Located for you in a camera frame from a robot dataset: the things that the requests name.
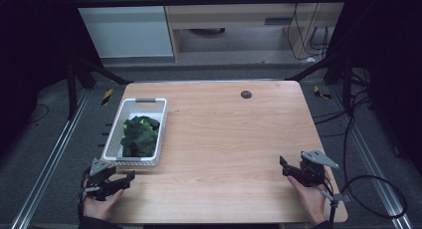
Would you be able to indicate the light wooden desk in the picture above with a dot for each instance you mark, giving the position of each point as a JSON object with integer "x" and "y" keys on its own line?
{"x": 232, "y": 18}

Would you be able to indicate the person's right dark sleeve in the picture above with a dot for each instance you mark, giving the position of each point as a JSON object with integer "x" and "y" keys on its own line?
{"x": 322, "y": 225}

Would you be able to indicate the person's right hand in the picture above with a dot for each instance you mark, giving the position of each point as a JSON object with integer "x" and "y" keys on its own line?
{"x": 310, "y": 199}

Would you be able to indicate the aluminium floor rail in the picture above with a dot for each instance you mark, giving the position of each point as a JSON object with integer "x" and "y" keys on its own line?
{"x": 49, "y": 162}
{"x": 375, "y": 176}

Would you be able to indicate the white plastic basket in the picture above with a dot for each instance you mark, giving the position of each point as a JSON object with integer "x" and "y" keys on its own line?
{"x": 114, "y": 149}

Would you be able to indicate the green leafy vegetable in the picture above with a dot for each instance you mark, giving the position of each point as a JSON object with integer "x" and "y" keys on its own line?
{"x": 139, "y": 137}

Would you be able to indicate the yellow black striped tape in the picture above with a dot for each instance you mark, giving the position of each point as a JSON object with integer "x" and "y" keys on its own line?
{"x": 107, "y": 96}
{"x": 321, "y": 93}

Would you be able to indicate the white cabinet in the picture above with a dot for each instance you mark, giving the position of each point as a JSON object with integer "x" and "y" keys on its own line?
{"x": 126, "y": 33}

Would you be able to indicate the black curtain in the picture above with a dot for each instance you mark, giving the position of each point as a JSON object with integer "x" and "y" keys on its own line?
{"x": 394, "y": 56}
{"x": 30, "y": 56}

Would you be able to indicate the person's left dark sleeve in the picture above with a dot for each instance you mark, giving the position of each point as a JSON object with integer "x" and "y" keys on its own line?
{"x": 98, "y": 223}

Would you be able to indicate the person's dark sleeve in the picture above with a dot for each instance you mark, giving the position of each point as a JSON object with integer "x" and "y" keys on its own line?
{"x": 98, "y": 223}
{"x": 322, "y": 225}

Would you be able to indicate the black horizontal frame bar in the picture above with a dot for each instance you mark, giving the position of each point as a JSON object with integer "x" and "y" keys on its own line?
{"x": 199, "y": 2}

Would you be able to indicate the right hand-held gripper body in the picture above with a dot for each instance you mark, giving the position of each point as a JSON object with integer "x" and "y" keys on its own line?
{"x": 312, "y": 171}

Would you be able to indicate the grey round table grommet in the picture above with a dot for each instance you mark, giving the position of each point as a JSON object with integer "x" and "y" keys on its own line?
{"x": 246, "y": 94}

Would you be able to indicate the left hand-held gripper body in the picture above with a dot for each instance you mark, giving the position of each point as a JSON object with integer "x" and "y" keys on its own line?
{"x": 99, "y": 179}

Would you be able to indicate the person's left hand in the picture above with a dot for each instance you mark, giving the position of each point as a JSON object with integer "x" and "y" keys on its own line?
{"x": 99, "y": 207}

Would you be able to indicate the black metal stand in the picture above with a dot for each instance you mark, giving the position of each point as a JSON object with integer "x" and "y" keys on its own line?
{"x": 347, "y": 86}
{"x": 71, "y": 89}

